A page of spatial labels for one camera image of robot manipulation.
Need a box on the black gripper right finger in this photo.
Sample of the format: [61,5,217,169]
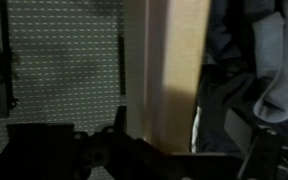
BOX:
[237,129,282,180]

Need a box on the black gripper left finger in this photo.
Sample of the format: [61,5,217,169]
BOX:
[74,106,171,180]

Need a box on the pile of blue clothes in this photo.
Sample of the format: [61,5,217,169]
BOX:
[192,0,288,156]

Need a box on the wooden bed frame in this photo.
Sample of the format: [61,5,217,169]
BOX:
[123,0,211,153]

